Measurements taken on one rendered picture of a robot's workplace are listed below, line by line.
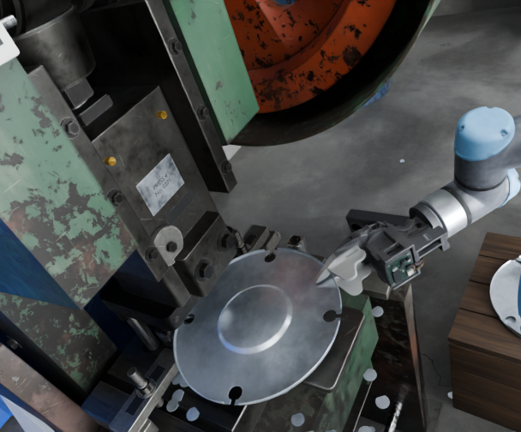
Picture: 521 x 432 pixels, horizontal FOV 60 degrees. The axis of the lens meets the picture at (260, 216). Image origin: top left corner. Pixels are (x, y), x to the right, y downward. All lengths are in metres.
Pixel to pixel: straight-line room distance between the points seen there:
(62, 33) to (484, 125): 0.55
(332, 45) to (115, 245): 0.46
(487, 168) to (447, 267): 1.11
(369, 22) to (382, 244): 0.33
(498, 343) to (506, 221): 0.86
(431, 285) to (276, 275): 1.04
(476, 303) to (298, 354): 0.68
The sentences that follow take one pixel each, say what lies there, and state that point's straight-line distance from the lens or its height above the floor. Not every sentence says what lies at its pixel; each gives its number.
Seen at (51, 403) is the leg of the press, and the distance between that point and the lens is 1.00.
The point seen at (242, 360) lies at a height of 0.79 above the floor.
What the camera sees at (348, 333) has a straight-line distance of 0.71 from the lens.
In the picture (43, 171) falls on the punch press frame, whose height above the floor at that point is 1.20.
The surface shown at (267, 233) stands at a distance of 0.96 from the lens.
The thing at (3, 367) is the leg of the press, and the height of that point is 0.81.
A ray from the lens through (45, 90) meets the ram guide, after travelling 0.48.
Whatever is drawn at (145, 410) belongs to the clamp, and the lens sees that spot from 0.80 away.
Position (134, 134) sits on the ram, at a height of 1.14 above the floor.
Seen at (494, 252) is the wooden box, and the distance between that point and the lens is 1.39.
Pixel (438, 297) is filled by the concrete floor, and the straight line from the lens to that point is 1.73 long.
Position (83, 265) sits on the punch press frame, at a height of 1.10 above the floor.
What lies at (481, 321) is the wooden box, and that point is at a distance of 1.25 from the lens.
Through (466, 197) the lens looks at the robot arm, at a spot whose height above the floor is 0.85.
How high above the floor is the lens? 1.36
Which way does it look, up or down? 38 degrees down
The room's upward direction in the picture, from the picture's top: 22 degrees counter-clockwise
